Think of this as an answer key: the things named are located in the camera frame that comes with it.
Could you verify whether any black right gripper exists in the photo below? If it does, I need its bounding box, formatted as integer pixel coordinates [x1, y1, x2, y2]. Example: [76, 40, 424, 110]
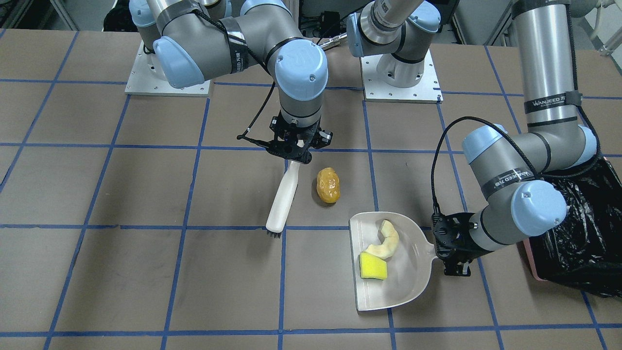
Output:
[269, 116, 333, 164]

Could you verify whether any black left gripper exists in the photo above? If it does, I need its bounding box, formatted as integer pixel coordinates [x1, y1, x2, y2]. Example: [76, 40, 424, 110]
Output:
[432, 212, 479, 277]

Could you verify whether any beige plastic dustpan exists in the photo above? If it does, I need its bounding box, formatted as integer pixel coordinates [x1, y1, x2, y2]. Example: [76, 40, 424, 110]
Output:
[349, 212, 437, 312]

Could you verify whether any yellow lemon-shaped toy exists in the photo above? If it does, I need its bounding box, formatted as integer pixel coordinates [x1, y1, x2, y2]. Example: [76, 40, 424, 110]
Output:
[316, 168, 341, 204]

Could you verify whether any pale banana peel toy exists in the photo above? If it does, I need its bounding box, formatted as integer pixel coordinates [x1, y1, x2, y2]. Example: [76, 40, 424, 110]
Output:
[364, 220, 399, 261]

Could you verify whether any white hand brush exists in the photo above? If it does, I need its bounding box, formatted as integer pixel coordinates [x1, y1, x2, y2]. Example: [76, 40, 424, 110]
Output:
[266, 161, 301, 238]

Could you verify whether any yellow sponge piece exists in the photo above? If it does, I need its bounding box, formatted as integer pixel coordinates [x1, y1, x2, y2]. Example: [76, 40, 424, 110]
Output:
[359, 252, 387, 280]

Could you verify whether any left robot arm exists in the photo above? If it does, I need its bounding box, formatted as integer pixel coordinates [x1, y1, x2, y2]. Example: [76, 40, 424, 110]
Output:
[432, 0, 600, 277]

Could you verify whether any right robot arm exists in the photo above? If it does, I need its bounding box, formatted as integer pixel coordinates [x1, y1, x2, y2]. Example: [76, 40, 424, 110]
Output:
[129, 0, 333, 164]

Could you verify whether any pink bin with black bag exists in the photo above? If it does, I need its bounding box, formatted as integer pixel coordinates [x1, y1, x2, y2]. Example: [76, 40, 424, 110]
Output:
[528, 158, 622, 298]

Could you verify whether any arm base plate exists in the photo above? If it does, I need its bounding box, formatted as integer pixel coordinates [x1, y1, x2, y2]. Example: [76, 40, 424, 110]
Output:
[360, 50, 444, 104]
[125, 40, 212, 97]

